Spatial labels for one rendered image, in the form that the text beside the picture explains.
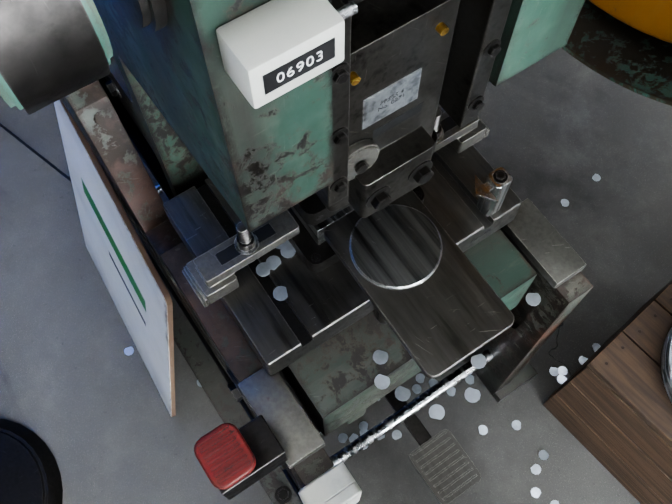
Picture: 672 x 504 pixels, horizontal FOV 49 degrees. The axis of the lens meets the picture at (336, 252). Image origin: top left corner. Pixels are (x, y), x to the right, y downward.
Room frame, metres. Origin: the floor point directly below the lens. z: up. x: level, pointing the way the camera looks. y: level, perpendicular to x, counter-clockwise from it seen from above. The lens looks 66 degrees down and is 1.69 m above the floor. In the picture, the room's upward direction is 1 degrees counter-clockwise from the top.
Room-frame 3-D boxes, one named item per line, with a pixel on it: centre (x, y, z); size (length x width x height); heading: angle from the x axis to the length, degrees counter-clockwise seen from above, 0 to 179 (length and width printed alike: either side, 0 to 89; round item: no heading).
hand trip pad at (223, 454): (0.14, 0.14, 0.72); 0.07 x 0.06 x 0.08; 33
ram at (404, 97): (0.48, -0.03, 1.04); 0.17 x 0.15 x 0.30; 33
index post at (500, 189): (0.51, -0.23, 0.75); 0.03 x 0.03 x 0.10; 33
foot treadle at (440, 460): (0.40, -0.08, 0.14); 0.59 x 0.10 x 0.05; 33
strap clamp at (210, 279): (0.42, 0.13, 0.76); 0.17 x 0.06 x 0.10; 123
